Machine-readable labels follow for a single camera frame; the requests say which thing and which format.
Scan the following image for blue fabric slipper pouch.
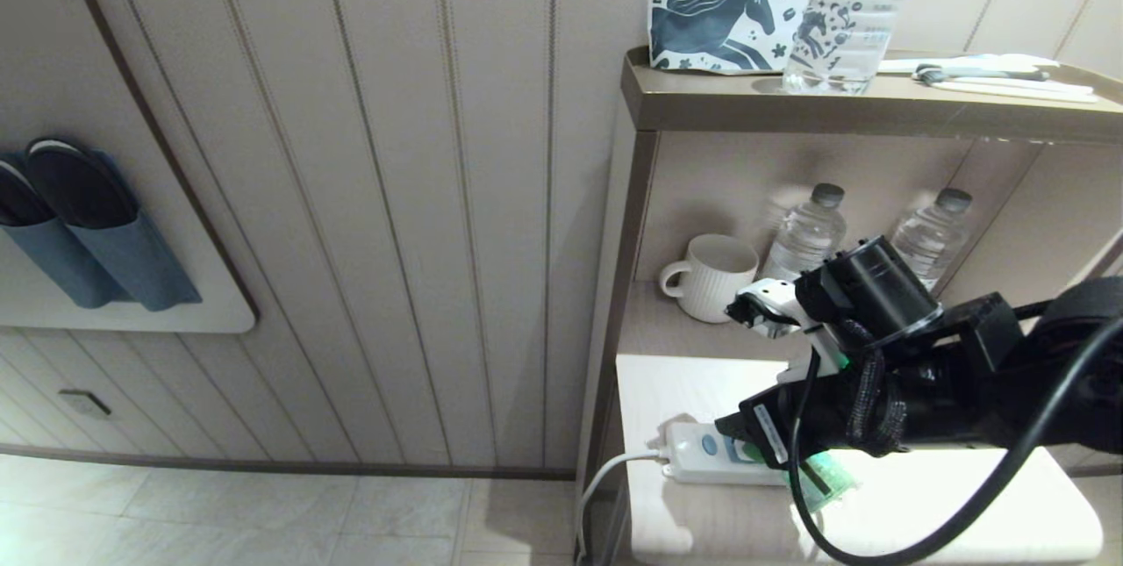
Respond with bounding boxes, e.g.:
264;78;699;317
0;220;132;310

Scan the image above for dark slippers in blue holder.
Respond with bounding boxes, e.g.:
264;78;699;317
67;151;204;312

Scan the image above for large clear water bottle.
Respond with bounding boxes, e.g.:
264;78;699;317
781;0;929;96

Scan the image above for plain label water bottle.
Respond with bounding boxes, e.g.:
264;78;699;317
759;183;848;283

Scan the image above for horse print pouch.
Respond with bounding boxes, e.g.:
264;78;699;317
647;0;818;75

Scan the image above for patterned label water bottle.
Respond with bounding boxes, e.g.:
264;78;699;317
891;189;973;290

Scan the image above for grey wall socket plate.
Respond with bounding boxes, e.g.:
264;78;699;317
60;389;113;417

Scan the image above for grey power strip cable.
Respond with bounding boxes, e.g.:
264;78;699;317
576;449;675;566

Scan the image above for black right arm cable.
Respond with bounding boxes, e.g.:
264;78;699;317
787;316;1123;566

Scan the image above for white ribbed mug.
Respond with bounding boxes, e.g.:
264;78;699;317
660;234;761;324

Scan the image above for white wrapped toiletry packet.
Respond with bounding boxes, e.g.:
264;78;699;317
877;54;1061;75

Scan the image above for beige wooden shelf nightstand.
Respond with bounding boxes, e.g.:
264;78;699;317
576;47;1123;566

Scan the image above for black slipper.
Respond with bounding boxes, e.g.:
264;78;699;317
25;139;139;231
0;154;55;228

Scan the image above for green mosquito repellent plug-in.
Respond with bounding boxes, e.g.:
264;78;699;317
741;441;858;514

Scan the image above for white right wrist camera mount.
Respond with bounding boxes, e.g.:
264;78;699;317
726;278;848;378

